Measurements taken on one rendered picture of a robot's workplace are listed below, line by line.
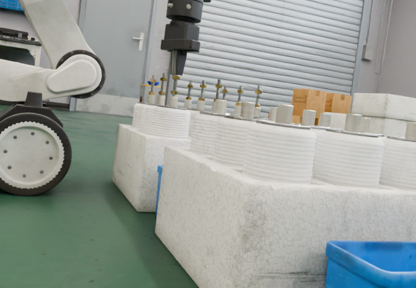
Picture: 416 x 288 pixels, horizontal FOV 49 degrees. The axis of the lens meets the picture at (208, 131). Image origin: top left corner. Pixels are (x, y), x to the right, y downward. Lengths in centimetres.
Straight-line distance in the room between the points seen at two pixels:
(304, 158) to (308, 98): 439
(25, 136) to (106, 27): 521
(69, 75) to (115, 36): 500
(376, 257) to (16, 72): 107
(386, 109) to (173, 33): 275
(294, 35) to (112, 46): 278
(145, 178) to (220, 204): 47
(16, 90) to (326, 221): 100
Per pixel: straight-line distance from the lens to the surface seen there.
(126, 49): 634
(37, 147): 117
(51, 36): 139
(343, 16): 783
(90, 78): 135
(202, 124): 82
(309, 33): 742
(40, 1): 138
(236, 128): 70
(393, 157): 75
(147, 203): 109
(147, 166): 107
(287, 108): 63
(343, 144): 66
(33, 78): 136
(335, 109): 524
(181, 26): 113
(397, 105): 379
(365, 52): 802
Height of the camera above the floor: 26
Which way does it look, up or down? 3 degrees down
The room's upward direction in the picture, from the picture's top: 7 degrees clockwise
